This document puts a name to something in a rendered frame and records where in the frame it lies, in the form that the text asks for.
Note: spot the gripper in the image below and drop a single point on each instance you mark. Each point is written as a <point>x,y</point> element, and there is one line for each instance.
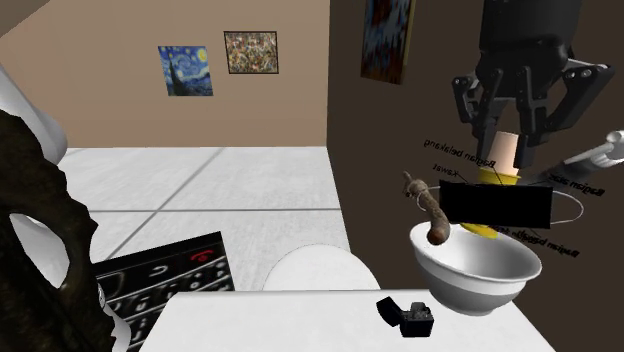
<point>529,34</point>

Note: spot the beige and yellow bottle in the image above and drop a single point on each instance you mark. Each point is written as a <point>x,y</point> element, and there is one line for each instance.
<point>504,151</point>

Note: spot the white and grey long tool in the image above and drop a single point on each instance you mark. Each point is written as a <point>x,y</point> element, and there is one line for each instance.
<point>612,148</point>

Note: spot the black face mask with labels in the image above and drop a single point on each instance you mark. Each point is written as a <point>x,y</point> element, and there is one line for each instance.
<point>495,204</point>

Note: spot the brown gnarled stick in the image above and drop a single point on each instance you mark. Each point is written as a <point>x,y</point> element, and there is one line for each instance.
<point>430,204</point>

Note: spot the blue and red abstract painting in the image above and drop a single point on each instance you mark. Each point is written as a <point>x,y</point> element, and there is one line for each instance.
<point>387,39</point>

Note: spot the white bowl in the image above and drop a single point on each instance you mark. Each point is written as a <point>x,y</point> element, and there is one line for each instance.
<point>480,273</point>

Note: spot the black open lighter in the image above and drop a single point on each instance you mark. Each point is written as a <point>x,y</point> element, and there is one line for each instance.
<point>414,319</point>

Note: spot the blue starry night painting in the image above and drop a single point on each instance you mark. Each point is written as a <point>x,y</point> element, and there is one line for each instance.
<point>185,70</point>

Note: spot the black phone with keypad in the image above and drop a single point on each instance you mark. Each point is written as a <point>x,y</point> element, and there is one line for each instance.
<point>161,278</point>

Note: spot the dark brown rough figure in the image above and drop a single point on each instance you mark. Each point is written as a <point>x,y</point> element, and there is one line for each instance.
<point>34,317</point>

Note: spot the speckled painting with black frame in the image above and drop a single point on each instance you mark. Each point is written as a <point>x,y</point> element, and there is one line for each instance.
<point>251,52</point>

